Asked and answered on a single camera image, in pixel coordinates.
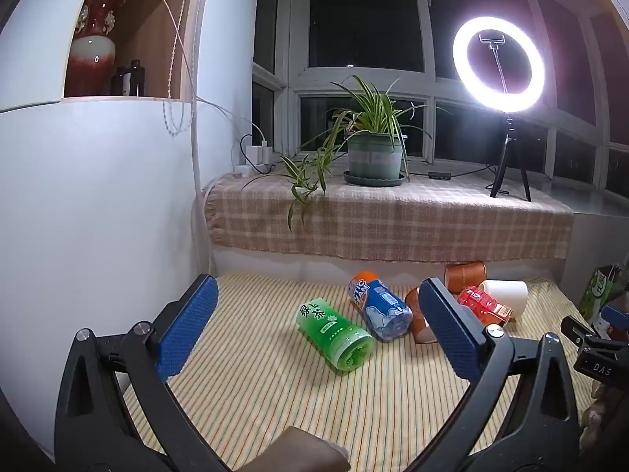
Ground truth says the white cup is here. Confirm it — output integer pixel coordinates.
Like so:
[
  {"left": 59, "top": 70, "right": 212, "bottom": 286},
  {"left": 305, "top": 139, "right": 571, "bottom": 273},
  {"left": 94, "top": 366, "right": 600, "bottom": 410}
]
[{"left": 479, "top": 279, "right": 529, "bottom": 321}]

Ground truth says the white window frame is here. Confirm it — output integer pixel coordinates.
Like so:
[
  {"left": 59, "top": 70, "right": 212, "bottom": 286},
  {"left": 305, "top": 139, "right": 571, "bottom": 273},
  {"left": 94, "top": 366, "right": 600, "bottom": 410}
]
[{"left": 252, "top": 0, "right": 629, "bottom": 198}]

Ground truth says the bead cord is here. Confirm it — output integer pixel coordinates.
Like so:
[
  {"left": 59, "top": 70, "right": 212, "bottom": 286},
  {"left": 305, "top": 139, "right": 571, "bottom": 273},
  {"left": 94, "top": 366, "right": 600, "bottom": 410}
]
[{"left": 162, "top": 0, "right": 198, "bottom": 136}]

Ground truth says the green plant pot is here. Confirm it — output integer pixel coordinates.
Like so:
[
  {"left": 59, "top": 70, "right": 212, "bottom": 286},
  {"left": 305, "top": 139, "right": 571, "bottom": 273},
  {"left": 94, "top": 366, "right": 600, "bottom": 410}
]
[{"left": 347, "top": 131, "right": 404, "bottom": 179}]

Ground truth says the green pot saucer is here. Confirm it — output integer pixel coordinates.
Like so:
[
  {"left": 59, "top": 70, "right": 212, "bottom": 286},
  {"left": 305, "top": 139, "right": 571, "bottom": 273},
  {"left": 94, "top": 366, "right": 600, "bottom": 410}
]
[{"left": 343, "top": 170, "right": 406, "bottom": 188}]

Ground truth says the striped mat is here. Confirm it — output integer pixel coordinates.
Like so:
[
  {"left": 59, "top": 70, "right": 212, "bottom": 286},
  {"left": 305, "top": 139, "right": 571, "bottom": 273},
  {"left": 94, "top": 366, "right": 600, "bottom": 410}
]
[{"left": 118, "top": 271, "right": 595, "bottom": 472}]

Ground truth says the red and white vase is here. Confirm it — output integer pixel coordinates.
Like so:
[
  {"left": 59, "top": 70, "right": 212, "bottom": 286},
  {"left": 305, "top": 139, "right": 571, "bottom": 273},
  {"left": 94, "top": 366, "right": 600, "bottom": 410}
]
[{"left": 65, "top": 0, "right": 126, "bottom": 98}]

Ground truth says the white cabinet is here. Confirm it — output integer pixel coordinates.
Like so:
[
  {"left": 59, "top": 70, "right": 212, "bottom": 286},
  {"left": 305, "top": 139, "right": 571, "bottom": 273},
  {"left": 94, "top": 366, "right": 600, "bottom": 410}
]
[{"left": 0, "top": 0, "right": 219, "bottom": 459}]

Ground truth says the white cable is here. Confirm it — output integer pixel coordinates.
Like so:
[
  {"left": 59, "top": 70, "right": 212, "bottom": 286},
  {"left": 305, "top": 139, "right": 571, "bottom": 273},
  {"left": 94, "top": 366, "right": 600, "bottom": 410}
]
[{"left": 139, "top": 0, "right": 263, "bottom": 144}]

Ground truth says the spider plant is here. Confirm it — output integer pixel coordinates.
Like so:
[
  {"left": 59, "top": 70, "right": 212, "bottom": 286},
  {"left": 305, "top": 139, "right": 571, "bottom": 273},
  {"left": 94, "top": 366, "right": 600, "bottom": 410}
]
[{"left": 243, "top": 75, "right": 448, "bottom": 233}]

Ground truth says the phone holder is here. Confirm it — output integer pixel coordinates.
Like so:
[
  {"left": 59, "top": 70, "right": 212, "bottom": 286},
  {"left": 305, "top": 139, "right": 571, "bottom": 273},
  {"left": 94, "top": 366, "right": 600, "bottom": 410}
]
[{"left": 478, "top": 31, "right": 509, "bottom": 95}]

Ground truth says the blue orange-capped bottle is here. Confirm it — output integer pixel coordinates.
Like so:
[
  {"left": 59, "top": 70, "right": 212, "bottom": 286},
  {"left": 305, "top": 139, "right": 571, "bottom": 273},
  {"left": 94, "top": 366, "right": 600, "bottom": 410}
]
[{"left": 348, "top": 271, "right": 414, "bottom": 342}]

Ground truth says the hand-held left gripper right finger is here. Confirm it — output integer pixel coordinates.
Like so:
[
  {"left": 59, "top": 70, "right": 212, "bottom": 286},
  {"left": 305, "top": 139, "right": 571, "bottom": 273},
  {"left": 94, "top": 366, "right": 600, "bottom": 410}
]
[{"left": 408, "top": 277, "right": 583, "bottom": 472}]

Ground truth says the black tripod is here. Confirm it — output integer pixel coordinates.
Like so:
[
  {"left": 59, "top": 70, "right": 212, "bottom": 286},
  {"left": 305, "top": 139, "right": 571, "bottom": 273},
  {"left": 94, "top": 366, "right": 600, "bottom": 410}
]
[{"left": 489, "top": 117, "right": 532, "bottom": 202}]

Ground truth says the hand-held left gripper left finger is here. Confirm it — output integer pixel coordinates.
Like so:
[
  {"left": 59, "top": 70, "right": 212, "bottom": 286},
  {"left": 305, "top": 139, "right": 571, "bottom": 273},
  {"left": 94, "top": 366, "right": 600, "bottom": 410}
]
[{"left": 54, "top": 274, "right": 222, "bottom": 472}]

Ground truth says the person's right hand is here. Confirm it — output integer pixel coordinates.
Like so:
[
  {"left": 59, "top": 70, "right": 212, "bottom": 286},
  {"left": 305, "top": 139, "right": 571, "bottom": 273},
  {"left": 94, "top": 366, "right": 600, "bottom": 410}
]
[{"left": 581, "top": 382, "right": 629, "bottom": 453}]

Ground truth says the green carton box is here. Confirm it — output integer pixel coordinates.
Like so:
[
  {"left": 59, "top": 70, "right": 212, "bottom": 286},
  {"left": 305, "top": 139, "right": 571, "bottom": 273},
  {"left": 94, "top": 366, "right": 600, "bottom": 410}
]
[{"left": 577, "top": 265, "right": 626, "bottom": 326}]

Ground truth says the green tea bottle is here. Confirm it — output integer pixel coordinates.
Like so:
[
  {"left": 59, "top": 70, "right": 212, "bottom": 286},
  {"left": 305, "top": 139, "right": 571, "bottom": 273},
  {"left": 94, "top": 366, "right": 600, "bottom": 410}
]
[{"left": 296, "top": 297, "right": 375, "bottom": 373}]

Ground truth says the ring light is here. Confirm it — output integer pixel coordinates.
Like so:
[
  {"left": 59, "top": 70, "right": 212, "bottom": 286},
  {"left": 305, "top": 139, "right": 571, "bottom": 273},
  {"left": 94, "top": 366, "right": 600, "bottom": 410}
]
[{"left": 453, "top": 16, "right": 546, "bottom": 113}]

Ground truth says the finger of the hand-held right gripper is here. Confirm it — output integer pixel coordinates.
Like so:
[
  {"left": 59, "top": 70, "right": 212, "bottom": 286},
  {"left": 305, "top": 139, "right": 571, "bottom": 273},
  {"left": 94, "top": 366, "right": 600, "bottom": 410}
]
[{"left": 600, "top": 304, "right": 629, "bottom": 342}]

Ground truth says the checked cloth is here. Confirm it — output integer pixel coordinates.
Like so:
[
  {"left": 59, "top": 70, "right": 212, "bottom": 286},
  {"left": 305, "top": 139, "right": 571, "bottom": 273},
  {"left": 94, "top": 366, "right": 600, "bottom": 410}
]
[{"left": 205, "top": 172, "right": 575, "bottom": 260}]

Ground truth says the black cable with controller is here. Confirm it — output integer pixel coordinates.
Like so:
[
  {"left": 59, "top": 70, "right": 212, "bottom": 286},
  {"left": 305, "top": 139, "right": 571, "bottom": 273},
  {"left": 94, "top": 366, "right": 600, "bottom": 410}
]
[{"left": 407, "top": 161, "right": 502, "bottom": 181}]

